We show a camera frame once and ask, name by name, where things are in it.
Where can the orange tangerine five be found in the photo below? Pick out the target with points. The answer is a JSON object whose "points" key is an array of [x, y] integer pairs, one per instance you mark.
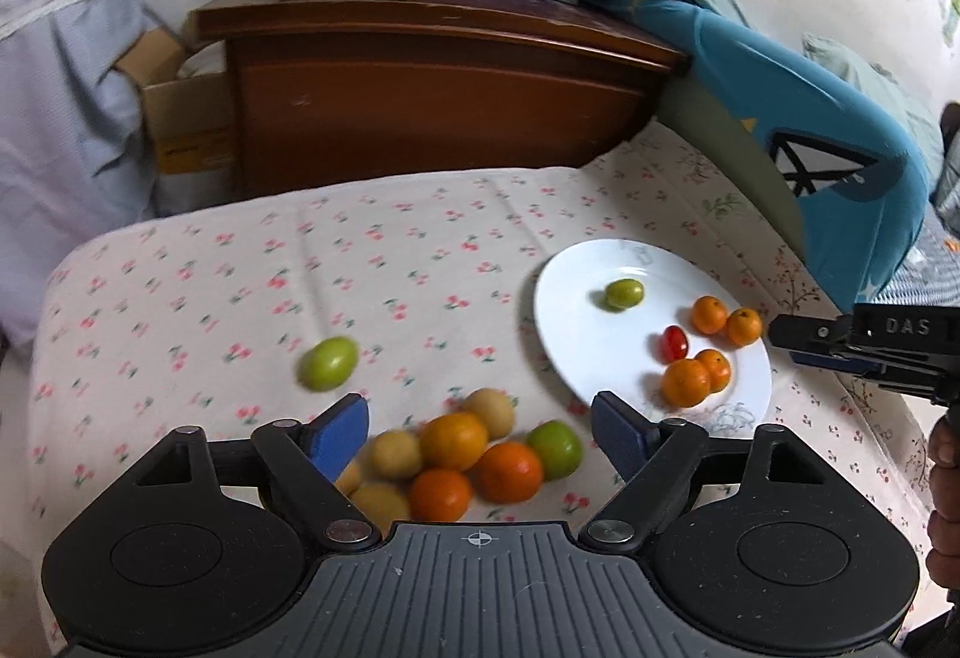
{"points": [[440, 495]]}

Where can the orange tangerine three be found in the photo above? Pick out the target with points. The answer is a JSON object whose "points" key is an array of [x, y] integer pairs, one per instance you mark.
{"points": [[718, 367]]}

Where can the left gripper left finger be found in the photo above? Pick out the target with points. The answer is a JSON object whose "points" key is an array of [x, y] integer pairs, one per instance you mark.
{"points": [[303, 461]]}

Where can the small green plum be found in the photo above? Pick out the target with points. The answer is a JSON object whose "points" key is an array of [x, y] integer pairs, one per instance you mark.
{"points": [[624, 293]]}

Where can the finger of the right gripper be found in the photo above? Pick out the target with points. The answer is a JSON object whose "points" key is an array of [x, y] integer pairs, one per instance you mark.
{"points": [[864, 368], [809, 334]]}

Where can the orange tangerine two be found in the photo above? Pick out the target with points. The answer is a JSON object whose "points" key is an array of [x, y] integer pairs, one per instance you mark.
{"points": [[743, 327]]}

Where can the orange tangerine seven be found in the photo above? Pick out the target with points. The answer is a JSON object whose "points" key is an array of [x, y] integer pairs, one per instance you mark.
{"points": [[454, 441]]}

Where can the cherry print tablecloth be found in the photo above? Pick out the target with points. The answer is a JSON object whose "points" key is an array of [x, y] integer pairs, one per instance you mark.
{"points": [[201, 319]]}

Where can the blue patterned pillow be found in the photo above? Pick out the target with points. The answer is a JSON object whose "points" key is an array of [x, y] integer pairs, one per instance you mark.
{"points": [[840, 180]]}

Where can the orange tangerine one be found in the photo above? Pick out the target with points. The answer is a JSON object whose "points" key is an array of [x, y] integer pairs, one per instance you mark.
{"points": [[708, 315]]}

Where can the brown longan one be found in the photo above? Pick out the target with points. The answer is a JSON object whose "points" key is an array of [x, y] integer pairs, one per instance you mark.
{"points": [[383, 503]]}

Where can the checkered sofa cover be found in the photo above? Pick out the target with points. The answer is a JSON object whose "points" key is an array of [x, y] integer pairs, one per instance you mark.
{"points": [[930, 273]]}

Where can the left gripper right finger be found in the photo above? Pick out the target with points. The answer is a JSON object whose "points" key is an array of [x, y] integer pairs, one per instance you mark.
{"points": [[656, 462]]}

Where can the person right hand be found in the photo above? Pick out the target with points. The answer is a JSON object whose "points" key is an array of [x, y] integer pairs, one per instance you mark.
{"points": [[944, 525]]}

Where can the blue gray hanging cloth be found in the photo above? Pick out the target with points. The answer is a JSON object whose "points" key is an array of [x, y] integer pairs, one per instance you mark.
{"points": [[74, 160]]}

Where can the brown longan three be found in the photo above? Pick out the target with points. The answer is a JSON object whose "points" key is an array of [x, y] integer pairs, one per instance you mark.
{"points": [[394, 455]]}

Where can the red cherry tomato small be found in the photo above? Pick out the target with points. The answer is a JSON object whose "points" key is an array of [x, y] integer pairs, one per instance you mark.
{"points": [[674, 344]]}

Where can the orange tangerine four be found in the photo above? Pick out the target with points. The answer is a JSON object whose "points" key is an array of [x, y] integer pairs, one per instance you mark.
{"points": [[685, 384]]}

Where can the white floral plate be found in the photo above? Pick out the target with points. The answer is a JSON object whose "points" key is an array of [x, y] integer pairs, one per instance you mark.
{"points": [[595, 348]]}

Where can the cardboard box on floor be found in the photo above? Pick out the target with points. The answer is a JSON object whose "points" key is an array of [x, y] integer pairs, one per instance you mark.
{"points": [[188, 120]]}

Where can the brown wooden cabinet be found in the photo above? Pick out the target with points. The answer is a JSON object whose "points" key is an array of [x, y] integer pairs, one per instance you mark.
{"points": [[327, 91]]}

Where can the lone green plum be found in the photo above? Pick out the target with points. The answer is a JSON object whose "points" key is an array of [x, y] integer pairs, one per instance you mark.
{"points": [[328, 364]]}

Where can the orange tangerine six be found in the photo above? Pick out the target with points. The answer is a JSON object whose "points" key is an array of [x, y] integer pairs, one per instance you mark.
{"points": [[508, 473]]}

